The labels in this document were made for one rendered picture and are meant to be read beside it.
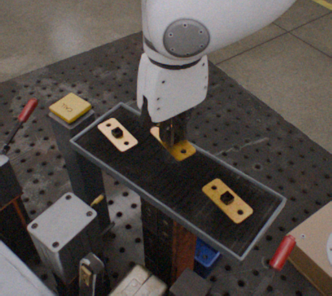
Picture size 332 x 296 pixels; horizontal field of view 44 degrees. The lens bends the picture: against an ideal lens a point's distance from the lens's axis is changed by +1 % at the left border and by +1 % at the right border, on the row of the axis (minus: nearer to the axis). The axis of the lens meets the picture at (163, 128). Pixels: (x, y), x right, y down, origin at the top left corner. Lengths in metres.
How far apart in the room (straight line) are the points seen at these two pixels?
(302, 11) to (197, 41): 3.22
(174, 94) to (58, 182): 0.80
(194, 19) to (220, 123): 1.07
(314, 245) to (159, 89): 0.69
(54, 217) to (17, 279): 0.15
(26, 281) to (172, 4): 0.58
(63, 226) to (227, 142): 0.80
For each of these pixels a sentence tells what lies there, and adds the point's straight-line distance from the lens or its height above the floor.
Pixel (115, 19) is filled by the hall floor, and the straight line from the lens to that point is 3.36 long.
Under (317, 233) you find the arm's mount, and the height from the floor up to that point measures 0.79.
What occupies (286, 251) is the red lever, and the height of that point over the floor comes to 1.15.
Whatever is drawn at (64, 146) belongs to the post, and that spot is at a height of 1.07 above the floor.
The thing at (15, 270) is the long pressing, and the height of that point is 1.00.
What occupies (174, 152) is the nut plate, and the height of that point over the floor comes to 1.22.
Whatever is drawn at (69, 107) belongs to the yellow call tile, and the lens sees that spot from 0.84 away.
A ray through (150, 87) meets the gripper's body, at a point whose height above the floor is 1.36.
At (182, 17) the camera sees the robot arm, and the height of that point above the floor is 1.51.
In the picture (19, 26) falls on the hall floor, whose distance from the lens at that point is 3.43.
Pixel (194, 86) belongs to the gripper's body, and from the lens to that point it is 0.58.
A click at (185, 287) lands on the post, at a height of 1.10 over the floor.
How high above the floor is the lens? 1.72
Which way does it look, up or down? 46 degrees down
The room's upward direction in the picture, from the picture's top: straight up
